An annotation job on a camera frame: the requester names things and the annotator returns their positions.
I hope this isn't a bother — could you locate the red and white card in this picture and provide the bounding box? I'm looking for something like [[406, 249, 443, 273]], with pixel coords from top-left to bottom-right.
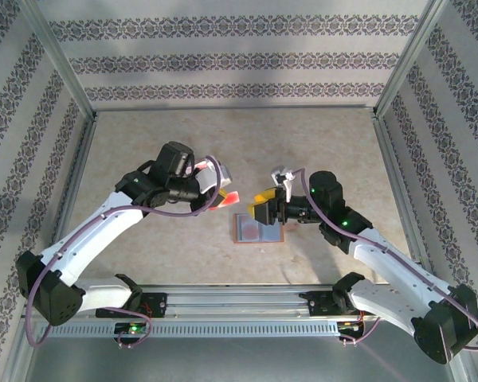
[[217, 190, 241, 211]]

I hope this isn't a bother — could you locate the brown leather wallet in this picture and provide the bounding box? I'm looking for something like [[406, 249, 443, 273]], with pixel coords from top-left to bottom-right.
[[231, 212, 286, 244]]

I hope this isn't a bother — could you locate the small controller board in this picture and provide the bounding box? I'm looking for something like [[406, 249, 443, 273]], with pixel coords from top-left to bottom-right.
[[337, 320, 366, 335], [114, 322, 149, 337]]

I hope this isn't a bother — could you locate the grey sheet metal shelf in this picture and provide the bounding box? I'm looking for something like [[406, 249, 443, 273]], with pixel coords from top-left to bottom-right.
[[2, 316, 475, 382]]

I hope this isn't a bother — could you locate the purple cable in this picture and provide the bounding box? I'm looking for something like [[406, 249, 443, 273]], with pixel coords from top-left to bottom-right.
[[290, 167, 478, 353], [25, 154, 221, 350]]

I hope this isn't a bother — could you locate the aluminium side rail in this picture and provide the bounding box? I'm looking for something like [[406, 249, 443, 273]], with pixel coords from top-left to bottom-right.
[[37, 113, 100, 290], [370, 111, 441, 288]]

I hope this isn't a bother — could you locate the aluminium back rail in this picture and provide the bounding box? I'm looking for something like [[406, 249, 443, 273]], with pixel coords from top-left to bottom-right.
[[92, 103, 379, 115]]

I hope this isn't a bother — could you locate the aluminium mounting rail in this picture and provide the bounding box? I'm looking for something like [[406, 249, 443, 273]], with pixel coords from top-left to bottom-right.
[[22, 283, 457, 320]]

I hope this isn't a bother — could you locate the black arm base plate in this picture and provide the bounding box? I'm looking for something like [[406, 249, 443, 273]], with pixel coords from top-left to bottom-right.
[[308, 290, 380, 318], [95, 292, 168, 318]]

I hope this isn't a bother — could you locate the perforated metal cable tray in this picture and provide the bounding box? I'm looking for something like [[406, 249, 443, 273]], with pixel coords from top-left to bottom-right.
[[37, 320, 340, 339]]

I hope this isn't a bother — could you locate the aluminium frame post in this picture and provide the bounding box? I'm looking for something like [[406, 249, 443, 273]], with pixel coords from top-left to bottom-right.
[[18, 0, 99, 120], [375, 0, 451, 119]]

